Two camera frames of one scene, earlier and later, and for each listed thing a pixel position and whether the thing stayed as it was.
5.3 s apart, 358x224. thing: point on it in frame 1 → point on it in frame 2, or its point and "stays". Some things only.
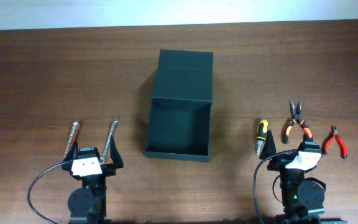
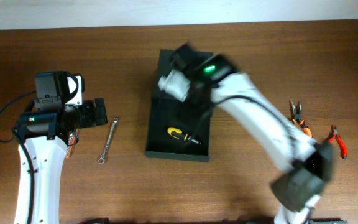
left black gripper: (110, 170) → (92, 119)
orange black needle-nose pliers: (295, 116) stays
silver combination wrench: (115, 120) stays
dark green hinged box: (179, 124) stays
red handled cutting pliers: (334, 134) stays
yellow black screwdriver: (262, 130) → (178, 134)
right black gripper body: (279, 164) → (199, 102)
